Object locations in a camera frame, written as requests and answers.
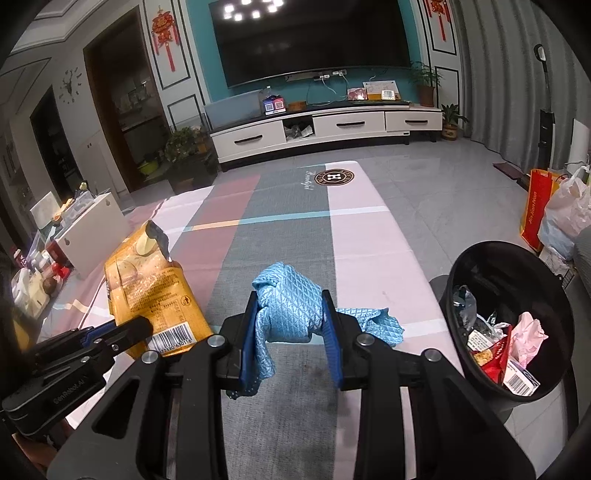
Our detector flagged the potted plant brown pot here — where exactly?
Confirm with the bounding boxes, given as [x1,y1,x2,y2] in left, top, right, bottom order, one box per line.
[409,61,443,108]

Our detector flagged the grey curtain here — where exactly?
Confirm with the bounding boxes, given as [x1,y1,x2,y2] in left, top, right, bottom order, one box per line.
[455,0,591,172]

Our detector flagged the white storage box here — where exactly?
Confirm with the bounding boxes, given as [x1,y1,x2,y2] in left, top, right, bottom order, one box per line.
[55,192,131,278]

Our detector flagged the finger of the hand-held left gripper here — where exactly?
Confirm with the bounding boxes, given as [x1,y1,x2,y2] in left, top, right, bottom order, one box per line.
[74,321,120,346]
[98,316,154,357]

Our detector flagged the dark wooden door frame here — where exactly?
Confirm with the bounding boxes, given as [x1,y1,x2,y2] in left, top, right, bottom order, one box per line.
[83,7,172,195]

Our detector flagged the silver blue wrapper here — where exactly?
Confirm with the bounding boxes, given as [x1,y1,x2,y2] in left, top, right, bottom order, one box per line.
[452,285,477,320]

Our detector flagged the yellow chip bag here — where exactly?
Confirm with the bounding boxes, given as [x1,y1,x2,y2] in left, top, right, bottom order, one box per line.
[104,220,214,361]

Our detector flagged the pink plastic packet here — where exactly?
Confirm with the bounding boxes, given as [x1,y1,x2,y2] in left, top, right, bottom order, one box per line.
[508,311,550,371]

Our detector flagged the grey sofa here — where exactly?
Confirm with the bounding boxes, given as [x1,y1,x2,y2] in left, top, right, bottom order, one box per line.
[571,226,591,297]

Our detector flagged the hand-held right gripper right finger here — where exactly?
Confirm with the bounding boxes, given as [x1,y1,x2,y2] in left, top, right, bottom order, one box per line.
[322,289,550,480]

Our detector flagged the group of small bottles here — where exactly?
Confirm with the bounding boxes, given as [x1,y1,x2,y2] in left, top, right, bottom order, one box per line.
[9,244,71,320]

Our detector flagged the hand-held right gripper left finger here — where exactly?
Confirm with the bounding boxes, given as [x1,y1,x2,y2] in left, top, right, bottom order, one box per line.
[44,290,262,480]

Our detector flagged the red knot wall decoration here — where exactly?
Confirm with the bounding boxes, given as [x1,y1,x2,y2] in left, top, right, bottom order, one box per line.
[150,7,181,73]
[427,0,452,42]

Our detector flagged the dark floor mat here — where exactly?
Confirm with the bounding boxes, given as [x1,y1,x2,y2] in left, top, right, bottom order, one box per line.
[492,162,533,186]

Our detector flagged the glass fish tank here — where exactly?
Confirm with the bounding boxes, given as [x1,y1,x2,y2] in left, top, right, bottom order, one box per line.
[204,89,264,131]

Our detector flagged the white tv cabinet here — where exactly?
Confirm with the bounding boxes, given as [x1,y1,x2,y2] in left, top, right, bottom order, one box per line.
[210,99,444,173]

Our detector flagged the cluster of potted plants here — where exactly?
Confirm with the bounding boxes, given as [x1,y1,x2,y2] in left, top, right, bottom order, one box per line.
[164,126,219,193]

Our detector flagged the white cylinder appliance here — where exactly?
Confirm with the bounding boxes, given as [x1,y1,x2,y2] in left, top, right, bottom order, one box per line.
[568,117,591,169]

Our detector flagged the light blue quilted cloth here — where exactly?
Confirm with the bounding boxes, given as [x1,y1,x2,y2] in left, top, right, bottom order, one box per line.
[226,261,405,400]

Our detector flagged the red snack packet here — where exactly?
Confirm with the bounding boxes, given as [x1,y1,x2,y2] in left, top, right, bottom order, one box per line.
[479,325,516,385]

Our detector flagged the white barcode box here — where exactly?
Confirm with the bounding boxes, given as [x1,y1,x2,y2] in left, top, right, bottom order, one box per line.
[504,359,541,397]

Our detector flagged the black upright vacuum cleaner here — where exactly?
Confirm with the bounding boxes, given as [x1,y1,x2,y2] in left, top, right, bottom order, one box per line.
[533,44,556,172]

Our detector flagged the white label packet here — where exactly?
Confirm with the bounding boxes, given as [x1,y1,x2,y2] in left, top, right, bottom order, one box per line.
[467,329,498,354]

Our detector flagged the potted plant yellow pot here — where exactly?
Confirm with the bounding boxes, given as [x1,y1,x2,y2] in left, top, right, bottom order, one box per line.
[440,102,470,140]

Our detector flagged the black wall clock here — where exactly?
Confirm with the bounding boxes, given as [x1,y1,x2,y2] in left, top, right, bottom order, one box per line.
[58,67,84,105]

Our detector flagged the pink grey tablecloth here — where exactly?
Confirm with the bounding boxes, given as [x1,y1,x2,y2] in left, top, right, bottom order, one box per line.
[37,160,468,480]

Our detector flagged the black trash bin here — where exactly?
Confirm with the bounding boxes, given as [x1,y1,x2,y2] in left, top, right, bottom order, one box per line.
[427,241,581,428]

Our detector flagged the large black television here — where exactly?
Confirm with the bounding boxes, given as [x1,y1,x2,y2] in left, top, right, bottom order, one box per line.
[209,0,413,89]

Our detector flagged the red shopping bag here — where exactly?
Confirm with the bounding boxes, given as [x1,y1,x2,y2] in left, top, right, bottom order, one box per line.
[519,168,567,253]

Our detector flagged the white desk calendar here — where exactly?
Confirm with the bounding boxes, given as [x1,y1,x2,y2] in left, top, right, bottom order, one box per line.
[363,80,399,101]

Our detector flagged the white plastic bag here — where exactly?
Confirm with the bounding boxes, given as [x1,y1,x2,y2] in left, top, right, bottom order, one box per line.
[538,164,591,265]

